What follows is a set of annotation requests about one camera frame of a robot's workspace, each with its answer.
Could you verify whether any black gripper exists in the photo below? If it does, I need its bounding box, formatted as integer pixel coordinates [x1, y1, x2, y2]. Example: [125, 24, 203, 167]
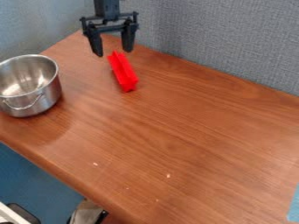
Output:
[79, 11, 139, 57]

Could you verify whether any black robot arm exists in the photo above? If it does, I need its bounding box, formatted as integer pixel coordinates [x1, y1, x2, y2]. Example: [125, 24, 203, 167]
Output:
[79, 0, 139, 57]

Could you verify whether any grey table leg bracket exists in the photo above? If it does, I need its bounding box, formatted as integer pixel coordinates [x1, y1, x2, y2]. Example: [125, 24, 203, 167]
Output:
[67, 199, 108, 224]

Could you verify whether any stainless steel pot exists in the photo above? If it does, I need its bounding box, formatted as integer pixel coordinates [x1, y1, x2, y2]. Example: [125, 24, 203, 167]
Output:
[0, 54, 61, 117]

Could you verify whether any black object at bottom left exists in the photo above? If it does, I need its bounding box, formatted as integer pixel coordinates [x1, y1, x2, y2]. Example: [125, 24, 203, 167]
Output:
[7, 203, 41, 224]

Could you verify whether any white object at corner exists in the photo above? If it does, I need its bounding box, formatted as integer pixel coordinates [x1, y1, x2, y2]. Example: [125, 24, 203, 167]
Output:
[0, 202, 29, 224]

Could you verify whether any red star-shaped block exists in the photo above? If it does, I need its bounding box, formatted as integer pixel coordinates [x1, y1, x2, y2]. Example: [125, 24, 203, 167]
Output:
[107, 51, 139, 92]

